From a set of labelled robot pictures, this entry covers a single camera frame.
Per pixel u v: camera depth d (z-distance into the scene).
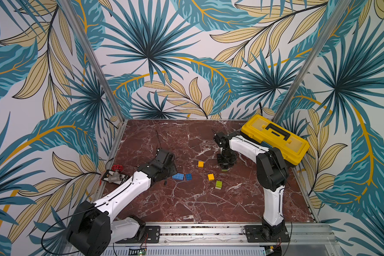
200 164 0.95
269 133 0.92
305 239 0.76
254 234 0.73
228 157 0.81
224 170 0.95
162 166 0.62
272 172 0.54
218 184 0.86
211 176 0.90
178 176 0.90
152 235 0.73
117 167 0.90
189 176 0.90
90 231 0.39
